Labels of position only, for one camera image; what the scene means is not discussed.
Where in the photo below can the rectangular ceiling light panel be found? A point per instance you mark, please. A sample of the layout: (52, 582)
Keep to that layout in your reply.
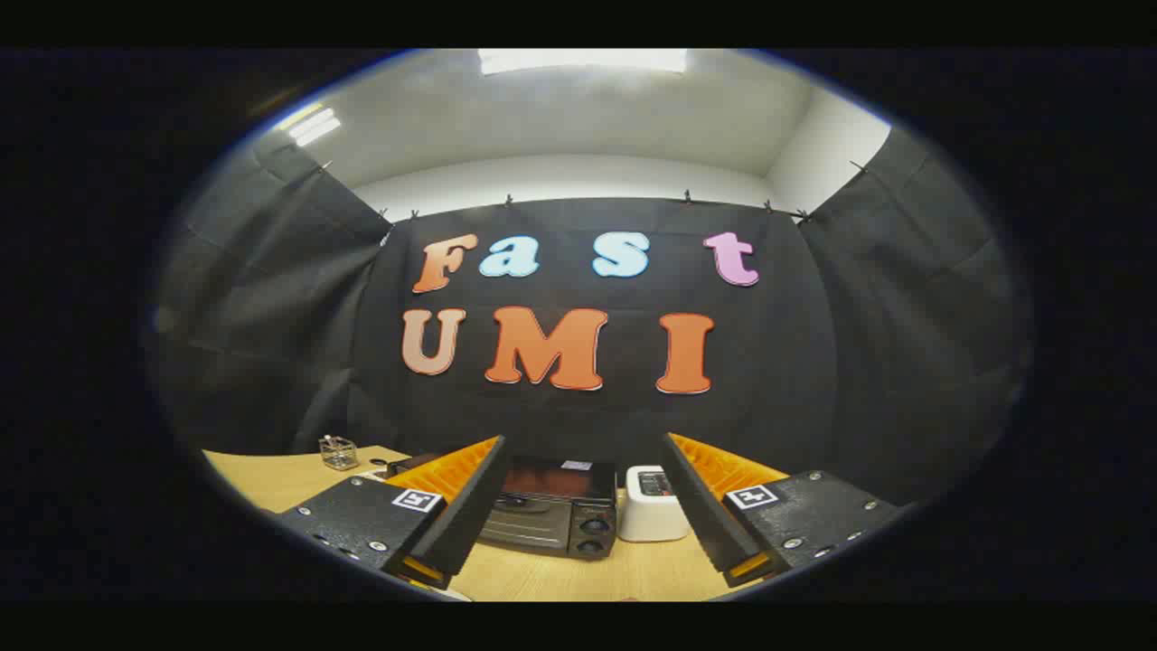
(583, 60)

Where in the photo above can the white bread toaster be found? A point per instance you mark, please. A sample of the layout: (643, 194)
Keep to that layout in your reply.
(646, 515)

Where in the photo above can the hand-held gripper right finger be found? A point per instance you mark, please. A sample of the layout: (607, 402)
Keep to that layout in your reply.
(700, 511)

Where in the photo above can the black toaster oven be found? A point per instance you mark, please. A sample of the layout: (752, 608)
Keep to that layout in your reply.
(542, 520)

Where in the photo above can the small clear glass container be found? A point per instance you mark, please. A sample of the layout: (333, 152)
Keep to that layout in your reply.
(339, 452)

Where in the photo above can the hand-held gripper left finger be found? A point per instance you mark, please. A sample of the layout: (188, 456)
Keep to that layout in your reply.
(465, 511)

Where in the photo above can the ceiling light tubes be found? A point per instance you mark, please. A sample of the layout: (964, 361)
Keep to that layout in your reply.
(312, 127)

